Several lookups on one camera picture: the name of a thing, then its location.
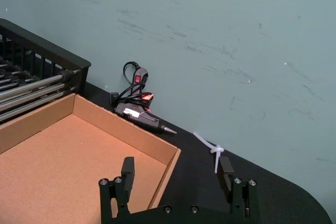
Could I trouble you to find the white three-armed plastic piece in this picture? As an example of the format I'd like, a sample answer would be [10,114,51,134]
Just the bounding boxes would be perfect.
[193,131,225,174]

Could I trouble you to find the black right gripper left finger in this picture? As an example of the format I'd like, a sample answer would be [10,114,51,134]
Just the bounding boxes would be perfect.
[98,156,136,219]

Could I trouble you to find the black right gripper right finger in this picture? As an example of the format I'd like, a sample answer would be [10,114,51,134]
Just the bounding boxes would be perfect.
[216,156,260,219]

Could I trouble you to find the black corded tool red switch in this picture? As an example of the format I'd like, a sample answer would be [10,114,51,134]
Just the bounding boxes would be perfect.
[109,61,178,135]

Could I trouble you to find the shallow brown cardboard tray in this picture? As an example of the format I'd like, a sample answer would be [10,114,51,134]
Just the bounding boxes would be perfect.
[0,92,182,224]

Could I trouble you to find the black rack with steel bars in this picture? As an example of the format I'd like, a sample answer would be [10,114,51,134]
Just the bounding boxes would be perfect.
[0,18,92,125]

